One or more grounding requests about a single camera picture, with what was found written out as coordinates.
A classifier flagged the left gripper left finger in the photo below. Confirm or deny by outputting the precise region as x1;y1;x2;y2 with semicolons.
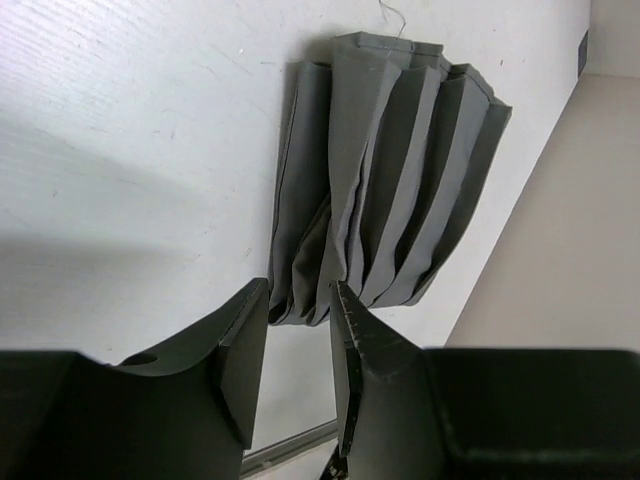
1;278;269;479

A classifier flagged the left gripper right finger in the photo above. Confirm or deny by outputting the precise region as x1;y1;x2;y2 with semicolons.
330;282;639;479

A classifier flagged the grey pleated skirt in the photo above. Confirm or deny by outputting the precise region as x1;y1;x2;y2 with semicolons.
269;32;512;326

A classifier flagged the right blue table label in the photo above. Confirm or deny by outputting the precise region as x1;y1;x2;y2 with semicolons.
577;30;589;78

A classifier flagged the aluminium table frame rail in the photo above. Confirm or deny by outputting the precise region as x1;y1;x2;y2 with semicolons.
240;420;338;479

